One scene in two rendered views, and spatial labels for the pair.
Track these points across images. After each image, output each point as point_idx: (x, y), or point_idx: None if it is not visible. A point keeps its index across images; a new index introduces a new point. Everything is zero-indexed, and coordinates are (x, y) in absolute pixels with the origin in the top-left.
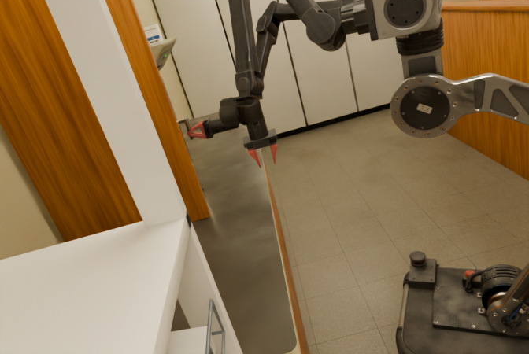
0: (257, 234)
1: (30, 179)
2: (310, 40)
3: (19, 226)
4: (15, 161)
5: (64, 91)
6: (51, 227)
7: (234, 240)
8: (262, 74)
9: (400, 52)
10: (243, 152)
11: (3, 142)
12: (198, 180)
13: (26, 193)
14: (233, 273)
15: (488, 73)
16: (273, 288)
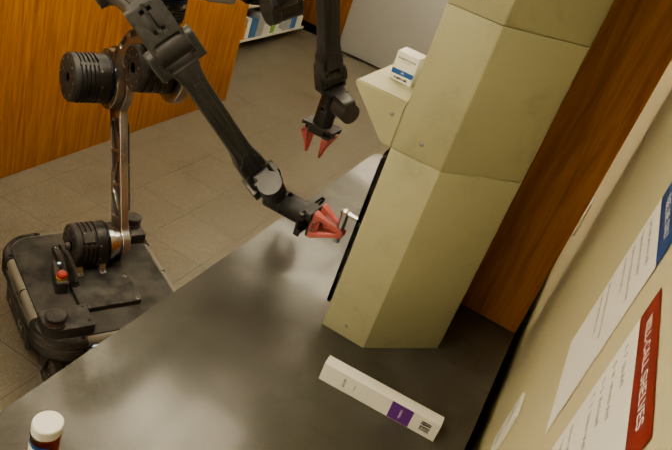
0: (338, 196)
1: (574, 256)
2: (302, 13)
3: (567, 259)
4: (590, 227)
5: None
6: (544, 306)
7: (358, 206)
8: (313, 64)
9: (179, 23)
10: (212, 301)
11: (604, 203)
12: None
13: (572, 256)
14: None
15: None
16: (363, 170)
